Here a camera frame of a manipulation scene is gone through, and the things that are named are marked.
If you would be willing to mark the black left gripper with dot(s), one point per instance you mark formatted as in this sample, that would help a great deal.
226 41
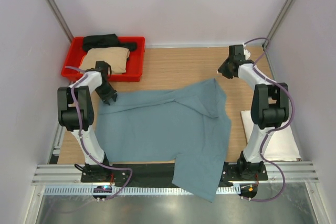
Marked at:
111 94

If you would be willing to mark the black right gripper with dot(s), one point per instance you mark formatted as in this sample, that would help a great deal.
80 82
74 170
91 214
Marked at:
222 69

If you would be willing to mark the blue t-shirt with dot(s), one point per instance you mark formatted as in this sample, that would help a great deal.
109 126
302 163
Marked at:
188 126

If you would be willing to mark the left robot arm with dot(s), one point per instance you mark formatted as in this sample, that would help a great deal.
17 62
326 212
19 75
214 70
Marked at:
76 114

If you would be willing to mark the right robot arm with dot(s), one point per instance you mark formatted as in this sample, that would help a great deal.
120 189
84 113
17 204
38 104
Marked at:
269 110

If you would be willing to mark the beige folded t-shirt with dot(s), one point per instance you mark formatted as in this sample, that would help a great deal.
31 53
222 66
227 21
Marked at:
116 57

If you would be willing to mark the red plastic bin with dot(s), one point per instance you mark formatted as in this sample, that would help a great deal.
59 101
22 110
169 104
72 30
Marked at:
134 66

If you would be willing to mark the black t-shirt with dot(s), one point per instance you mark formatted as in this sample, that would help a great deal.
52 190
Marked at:
106 41

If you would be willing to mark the white folded t-shirt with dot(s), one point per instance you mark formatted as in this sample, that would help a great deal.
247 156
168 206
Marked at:
282 145

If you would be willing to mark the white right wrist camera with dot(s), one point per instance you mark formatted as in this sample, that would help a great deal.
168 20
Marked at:
247 54

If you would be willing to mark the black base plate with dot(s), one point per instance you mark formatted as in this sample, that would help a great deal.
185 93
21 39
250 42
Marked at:
156 174

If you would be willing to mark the slotted cable duct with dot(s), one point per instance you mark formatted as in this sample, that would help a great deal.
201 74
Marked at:
95 190

